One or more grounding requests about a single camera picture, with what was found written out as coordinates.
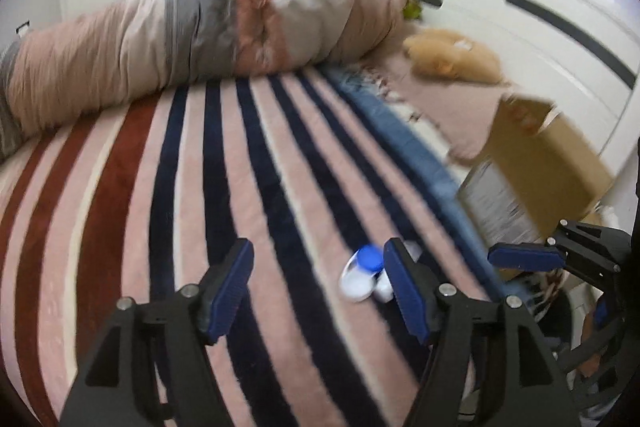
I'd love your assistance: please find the cardboard box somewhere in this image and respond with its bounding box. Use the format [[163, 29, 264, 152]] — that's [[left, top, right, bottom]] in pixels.
[[457, 94, 616, 249]]

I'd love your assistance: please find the brown plush toy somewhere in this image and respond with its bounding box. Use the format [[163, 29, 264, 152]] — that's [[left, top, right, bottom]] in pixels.
[[404, 28, 506, 86]]

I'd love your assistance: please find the beige ribbed blanket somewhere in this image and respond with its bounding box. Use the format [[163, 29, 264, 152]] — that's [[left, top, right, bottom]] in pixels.
[[350, 52, 512, 166]]

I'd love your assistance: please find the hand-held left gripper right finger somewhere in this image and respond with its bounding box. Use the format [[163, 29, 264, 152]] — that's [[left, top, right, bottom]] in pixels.
[[382, 237, 581, 427]]

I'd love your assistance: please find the beige grey striped duvet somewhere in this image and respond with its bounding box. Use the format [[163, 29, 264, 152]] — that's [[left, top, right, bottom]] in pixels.
[[0, 0, 415, 160]]

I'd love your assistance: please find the small white plastic gadget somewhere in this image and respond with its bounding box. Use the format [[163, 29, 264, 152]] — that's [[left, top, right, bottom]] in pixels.
[[339, 241, 425, 304]]

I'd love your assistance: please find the striped plush blanket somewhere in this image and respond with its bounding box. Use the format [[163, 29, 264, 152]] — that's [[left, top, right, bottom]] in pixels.
[[0, 67, 508, 427]]

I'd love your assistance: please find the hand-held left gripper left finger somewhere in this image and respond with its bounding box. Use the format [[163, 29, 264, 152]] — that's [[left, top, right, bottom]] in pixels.
[[59, 238, 255, 427]]

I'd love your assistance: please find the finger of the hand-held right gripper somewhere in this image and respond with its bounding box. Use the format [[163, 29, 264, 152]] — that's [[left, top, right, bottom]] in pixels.
[[487, 242, 568, 273]]

